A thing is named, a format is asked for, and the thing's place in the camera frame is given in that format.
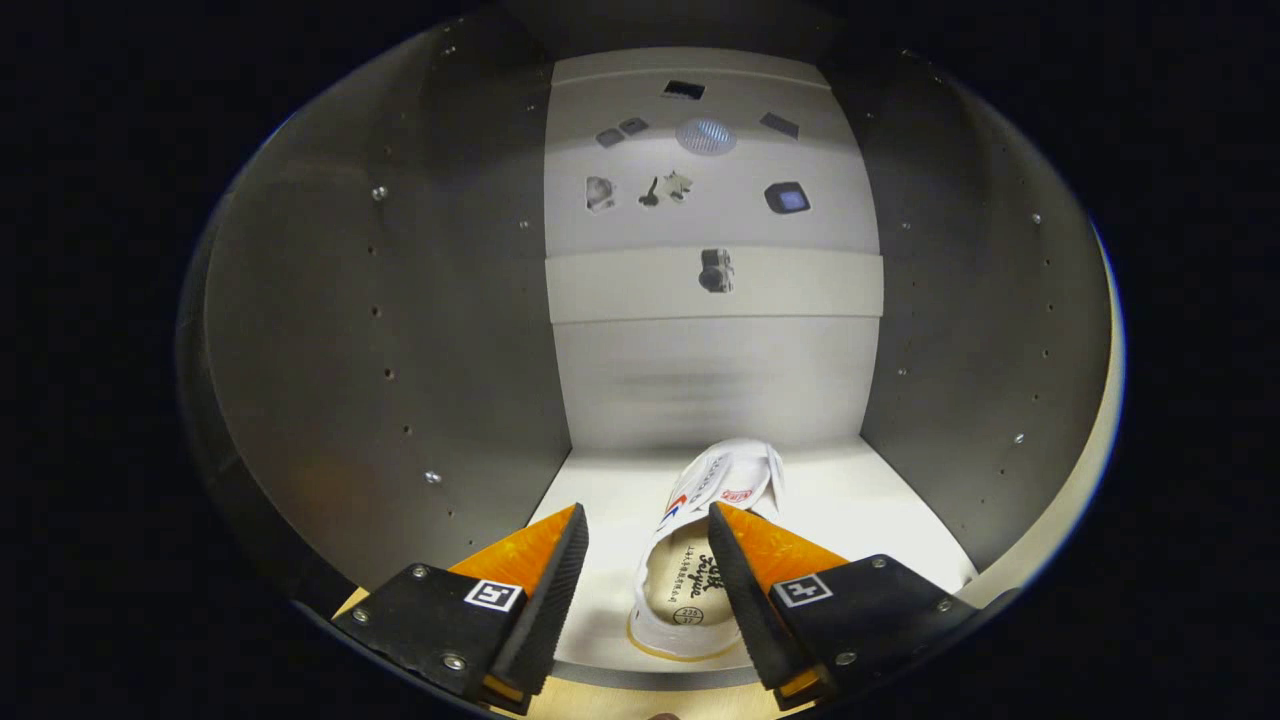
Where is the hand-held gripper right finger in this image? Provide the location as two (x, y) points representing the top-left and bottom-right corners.
(707, 502), (981, 711)

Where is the dark grey shoe cabinet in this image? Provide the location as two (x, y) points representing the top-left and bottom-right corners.
(180, 10), (1121, 701)

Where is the white canvas shoe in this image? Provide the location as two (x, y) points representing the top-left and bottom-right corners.
(628, 438), (786, 663)

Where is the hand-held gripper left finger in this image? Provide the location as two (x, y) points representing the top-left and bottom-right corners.
(332, 503), (591, 716)

